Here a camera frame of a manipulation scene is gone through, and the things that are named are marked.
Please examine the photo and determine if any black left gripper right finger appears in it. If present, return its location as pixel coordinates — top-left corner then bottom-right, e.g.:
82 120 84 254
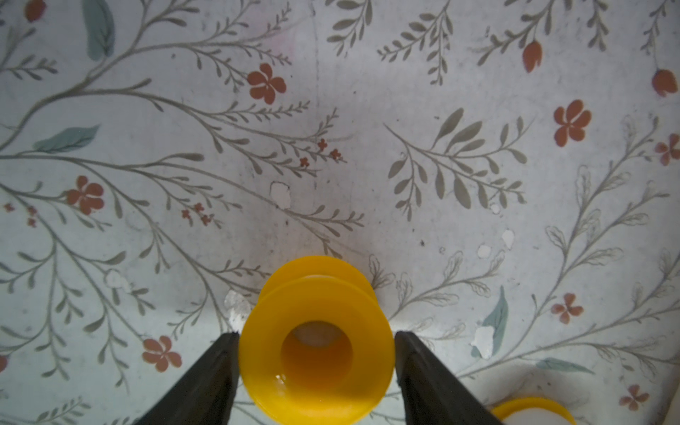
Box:
395 331 501 425

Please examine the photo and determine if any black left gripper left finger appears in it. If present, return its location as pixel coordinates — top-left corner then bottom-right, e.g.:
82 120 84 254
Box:
138 332 239 425

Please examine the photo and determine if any yellow tape roll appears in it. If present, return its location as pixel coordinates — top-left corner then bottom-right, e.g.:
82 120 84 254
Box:
238 256 395 424
492 397 577 425

